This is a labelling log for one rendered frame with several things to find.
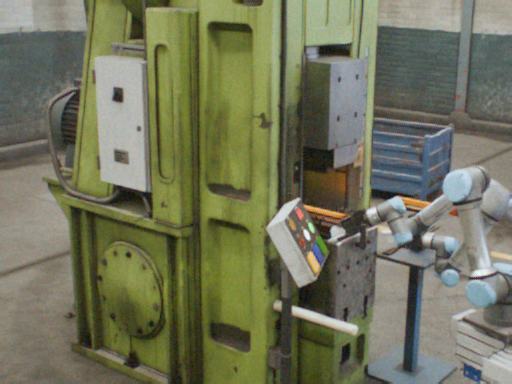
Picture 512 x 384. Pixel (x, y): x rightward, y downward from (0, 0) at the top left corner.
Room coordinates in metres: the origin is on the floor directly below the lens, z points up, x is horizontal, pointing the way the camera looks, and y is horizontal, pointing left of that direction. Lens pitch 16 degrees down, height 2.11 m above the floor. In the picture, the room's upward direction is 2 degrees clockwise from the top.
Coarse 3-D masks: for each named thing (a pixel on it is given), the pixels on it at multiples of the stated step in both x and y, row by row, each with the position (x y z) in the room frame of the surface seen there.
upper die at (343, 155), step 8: (352, 144) 3.55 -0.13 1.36; (304, 152) 3.52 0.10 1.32; (312, 152) 3.49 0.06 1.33; (320, 152) 3.47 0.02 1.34; (328, 152) 3.44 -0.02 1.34; (336, 152) 3.44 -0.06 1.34; (344, 152) 3.49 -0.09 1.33; (352, 152) 3.55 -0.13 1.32; (304, 160) 3.52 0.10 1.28; (312, 160) 3.49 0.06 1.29; (320, 160) 3.46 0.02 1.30; (328, 160) 3.44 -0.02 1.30; (336, 160) 3.44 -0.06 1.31; (344, 160) 3.50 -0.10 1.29; (352, 160) 3.56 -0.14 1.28
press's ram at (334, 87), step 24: (312, 72) 3.44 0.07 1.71; (336, 72) 3.42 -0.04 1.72; (360, 72) 3.59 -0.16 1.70; (312, 96) 3.43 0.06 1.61; (336, 96) 3.42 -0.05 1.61; (360, 96) 3.60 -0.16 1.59; (312, 120) 3.43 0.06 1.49; (336, 120) 3.43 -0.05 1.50; (360, 120) 3.60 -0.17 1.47; (312, 144) 3.43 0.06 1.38; (336, 144) 3.44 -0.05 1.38
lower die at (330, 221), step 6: (306, 210) 3.63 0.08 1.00; (330, 210) 3.66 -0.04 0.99; (312, 216) 3.55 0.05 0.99; (318, 216) 3.56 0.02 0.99; (324, 216) 3.56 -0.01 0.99; (330, 216) 3.54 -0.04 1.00; (336, 216) 3.53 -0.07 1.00; (318, 222) 3.49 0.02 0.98; (324, 222) 3.49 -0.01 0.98; (330, 222) 3.48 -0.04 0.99; (336, 222) 3.47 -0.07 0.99; (318, 228) 3.47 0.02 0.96; (324, 228) 3.45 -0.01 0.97; (330, 228) 3.43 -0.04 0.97; (330, 234) 3.42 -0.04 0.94
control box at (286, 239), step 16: (288, 208) 3.02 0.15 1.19; (304, 208) 3.14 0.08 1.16; (272, 224) 2.84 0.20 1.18; (288, 224) 2.86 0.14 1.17; (304, 224) 3.03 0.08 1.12; (272, 240) 2.83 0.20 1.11; (288, 240) 2.82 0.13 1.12; (304, 240) 2.92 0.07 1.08; (288, 256) 2.82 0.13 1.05; (304, 256) 2.83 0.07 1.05; (304, 272) 2.81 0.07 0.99
